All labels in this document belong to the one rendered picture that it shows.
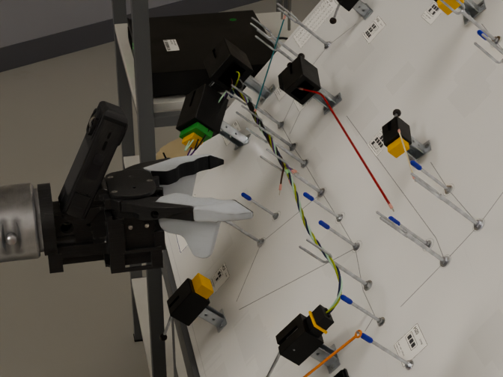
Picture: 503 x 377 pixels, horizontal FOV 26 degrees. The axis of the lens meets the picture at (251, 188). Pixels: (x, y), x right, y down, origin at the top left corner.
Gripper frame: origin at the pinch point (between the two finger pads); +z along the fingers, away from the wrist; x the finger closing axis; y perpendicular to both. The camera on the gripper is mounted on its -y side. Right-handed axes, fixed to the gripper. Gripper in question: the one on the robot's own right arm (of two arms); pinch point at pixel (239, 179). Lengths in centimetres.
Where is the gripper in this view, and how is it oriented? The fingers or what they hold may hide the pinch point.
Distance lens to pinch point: 110.2
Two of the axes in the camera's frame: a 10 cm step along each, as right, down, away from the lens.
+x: 2.1, 3.6, -9.1
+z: 9.8, -1.1, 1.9
